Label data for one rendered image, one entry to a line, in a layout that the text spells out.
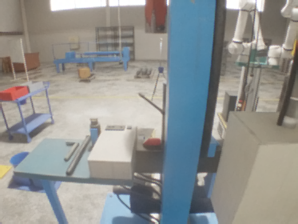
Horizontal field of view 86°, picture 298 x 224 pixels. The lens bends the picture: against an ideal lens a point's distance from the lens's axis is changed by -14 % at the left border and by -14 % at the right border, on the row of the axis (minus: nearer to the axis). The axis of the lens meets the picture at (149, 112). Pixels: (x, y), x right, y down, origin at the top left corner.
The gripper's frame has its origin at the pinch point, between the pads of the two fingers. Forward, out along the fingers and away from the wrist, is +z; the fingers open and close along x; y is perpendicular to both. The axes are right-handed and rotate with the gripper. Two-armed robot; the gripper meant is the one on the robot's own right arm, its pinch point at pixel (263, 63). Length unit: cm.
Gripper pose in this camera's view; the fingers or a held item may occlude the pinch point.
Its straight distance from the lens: 258.3
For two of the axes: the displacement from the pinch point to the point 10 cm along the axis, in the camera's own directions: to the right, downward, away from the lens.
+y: 0.1, 0.1, 10.0
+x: -9.9, 1.2, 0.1
